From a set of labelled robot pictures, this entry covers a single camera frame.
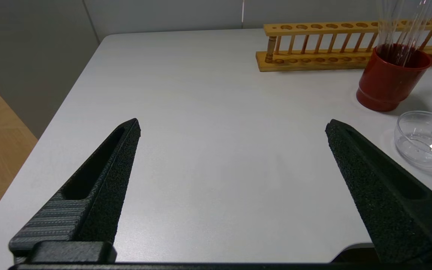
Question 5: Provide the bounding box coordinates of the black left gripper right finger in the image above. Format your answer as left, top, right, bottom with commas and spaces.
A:
325, 119, 432, 264

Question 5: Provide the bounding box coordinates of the empty glass test tube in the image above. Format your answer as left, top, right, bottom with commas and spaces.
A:
402, 0, 432, 66
376, 0, 404, 62
394, 0, 428, 64

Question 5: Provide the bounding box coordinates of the wooden test tube rack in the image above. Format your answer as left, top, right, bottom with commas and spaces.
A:
255, 18, 432, 72

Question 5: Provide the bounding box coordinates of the red cup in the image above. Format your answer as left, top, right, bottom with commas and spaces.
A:
356, 44, 432, 113

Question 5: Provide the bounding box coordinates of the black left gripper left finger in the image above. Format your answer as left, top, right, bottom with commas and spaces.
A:
8, 118, 141, 255

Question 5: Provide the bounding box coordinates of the clear glass dish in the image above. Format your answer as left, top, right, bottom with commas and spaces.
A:
394, 110, 432, 170

